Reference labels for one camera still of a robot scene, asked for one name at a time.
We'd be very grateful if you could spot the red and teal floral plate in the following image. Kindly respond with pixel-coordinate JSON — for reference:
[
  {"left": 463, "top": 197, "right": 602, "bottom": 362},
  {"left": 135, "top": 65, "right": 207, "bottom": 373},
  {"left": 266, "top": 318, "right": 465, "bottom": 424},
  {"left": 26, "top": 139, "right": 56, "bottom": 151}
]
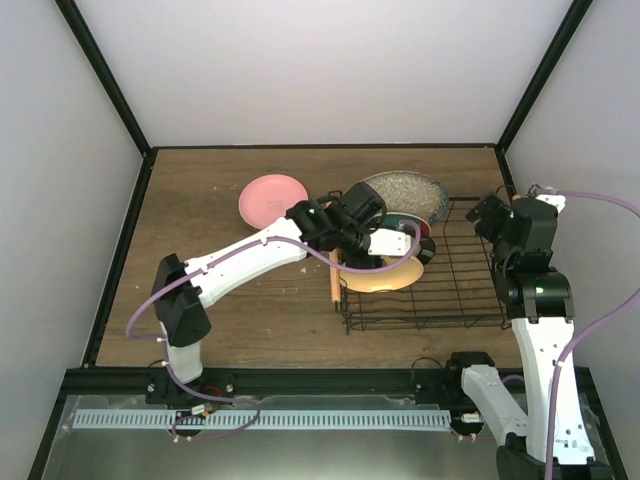
[{"left": 381, "top": 212, "right": 431, "bottom": 238}]

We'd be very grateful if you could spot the cream yellow plate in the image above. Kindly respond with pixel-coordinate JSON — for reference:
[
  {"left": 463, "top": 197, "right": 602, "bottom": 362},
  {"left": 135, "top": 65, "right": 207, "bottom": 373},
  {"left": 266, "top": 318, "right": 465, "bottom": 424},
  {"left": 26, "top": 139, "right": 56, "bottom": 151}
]
[{"left": 340, "top": 256, "right": 424, "bottom": 293}]

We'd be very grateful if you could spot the black rimmed cream plate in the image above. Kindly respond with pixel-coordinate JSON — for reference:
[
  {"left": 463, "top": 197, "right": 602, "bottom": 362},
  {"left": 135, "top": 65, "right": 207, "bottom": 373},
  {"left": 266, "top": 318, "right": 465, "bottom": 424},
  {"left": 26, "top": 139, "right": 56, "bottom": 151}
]
[{"left": 414, "top": 237, "right": 437, "bottom": 265}]

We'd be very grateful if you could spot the speckled beige blue-rimmed plate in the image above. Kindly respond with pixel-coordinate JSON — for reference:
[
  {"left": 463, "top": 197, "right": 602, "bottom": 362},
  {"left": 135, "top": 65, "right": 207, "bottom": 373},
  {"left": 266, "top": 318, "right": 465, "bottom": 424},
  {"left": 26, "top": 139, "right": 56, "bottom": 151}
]
[{"left": 362, "top": 171, "right": 449, "bottom": 225}]

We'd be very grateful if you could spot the pink plate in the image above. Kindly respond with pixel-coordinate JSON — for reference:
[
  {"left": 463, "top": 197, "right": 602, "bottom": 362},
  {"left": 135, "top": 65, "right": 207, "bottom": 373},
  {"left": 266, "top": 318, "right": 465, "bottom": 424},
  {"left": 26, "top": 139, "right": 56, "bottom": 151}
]
[{"left": 238, "top": 174, "right": 308, "bottom": 230}]

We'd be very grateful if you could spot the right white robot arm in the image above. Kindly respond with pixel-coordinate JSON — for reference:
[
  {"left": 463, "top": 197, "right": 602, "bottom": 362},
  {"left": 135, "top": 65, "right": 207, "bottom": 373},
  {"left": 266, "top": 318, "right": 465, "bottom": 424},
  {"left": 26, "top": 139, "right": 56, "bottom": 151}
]
[{"left": 444, "top": 193, "right": 613, "bottom": 479}]

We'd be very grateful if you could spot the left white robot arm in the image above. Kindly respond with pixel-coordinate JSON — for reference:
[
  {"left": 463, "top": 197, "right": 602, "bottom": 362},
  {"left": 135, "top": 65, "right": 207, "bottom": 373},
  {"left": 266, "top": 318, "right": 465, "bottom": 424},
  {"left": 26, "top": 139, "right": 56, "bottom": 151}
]
[{"left": 151, "top": 182, "right": 420, "bottom": 404}]

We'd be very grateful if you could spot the left wooden rack handle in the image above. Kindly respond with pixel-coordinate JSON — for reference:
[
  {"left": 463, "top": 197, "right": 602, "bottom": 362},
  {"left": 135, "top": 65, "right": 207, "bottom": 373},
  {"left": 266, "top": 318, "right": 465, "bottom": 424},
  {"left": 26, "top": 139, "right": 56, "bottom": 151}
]
[{"left": 328, "top": 250, "right": 341, "bottom": 304}]

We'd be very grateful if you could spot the black wire dish rack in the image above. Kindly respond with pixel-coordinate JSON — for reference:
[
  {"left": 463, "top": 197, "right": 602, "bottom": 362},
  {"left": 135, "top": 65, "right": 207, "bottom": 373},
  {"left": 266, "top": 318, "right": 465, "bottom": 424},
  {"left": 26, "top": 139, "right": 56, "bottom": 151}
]
[{"left": 335, "top": 196, "right": 510, "bottom": 333}]

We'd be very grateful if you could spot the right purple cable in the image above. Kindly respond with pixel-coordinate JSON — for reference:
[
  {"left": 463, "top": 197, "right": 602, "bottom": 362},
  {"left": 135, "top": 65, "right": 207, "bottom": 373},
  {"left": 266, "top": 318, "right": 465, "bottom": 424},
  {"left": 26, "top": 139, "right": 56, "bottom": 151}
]
[{"left": 499, "top": 184, "right": 640, "bottom": 480}]

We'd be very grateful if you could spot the black metal enclosure frame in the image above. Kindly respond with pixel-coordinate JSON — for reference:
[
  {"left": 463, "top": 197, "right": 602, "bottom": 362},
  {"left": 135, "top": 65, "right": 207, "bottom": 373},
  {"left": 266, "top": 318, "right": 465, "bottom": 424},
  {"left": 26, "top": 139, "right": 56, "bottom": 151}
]
[{"left": 27, "top": 0, "right": 640, "bottom": 480}]

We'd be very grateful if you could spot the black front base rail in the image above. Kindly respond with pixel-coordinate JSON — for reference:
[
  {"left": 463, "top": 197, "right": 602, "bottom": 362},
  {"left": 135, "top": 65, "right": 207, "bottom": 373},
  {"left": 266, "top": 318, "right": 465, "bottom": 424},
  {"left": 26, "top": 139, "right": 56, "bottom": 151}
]
[{"left": 64, "top": 366, "right": 591, "bottom": 406}]

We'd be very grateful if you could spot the white slotted cable duct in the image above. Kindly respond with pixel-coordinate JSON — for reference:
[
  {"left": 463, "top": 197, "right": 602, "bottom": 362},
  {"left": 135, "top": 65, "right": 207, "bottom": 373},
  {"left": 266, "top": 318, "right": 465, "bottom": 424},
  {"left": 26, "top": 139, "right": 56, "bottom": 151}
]
[{"left": 72, "top": 409, "right": 451, "bottom": 432}]

